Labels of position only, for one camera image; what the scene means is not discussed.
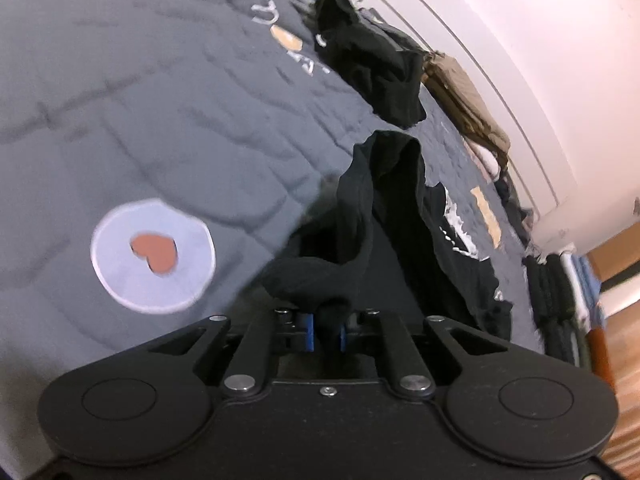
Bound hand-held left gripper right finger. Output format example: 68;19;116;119
340;307;511;400

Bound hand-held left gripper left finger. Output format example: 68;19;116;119
135;307;317;400

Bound black printed t-shirt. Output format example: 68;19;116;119
260;130;513;381

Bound stack of folded clothes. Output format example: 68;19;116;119
522;252;608;376

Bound dark crumpled clothes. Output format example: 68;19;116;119
495;170;538;256

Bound folded khaki clothes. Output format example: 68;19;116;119
422;51;512;171

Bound cream garment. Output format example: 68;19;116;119
467;140;503;181

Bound crumpled black garment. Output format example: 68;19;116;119
312;0;428;128

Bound grey printed quilt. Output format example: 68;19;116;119
0;0;551;411

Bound white headboard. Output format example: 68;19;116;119
335;0;581;256

